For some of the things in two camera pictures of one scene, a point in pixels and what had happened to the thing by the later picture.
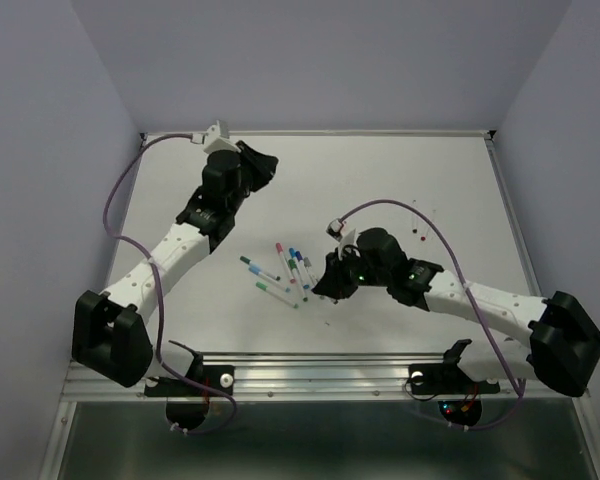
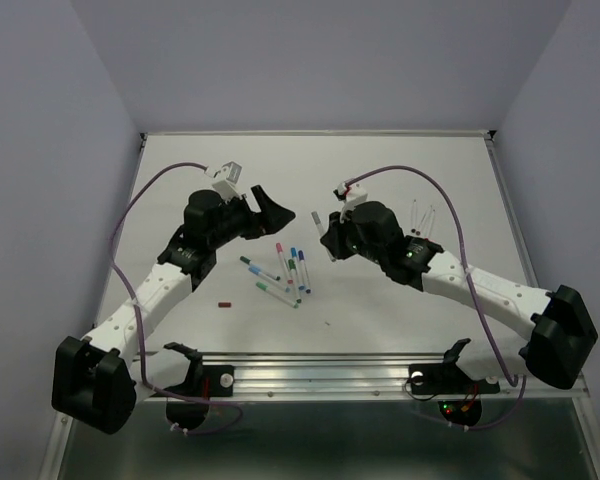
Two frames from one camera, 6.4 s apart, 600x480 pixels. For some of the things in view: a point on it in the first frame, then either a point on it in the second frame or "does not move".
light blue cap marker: [256, 270] does not move
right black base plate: [446, 378] does not move
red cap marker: [422, 238] does not move
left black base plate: [190, 415] does not move
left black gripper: [263, 165] → [271, 217]
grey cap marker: [307, 264] → [322, 230]
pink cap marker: [280, 250] does not move
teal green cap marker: [263, 286] does not move
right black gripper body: [349, 271] → [346, 241]
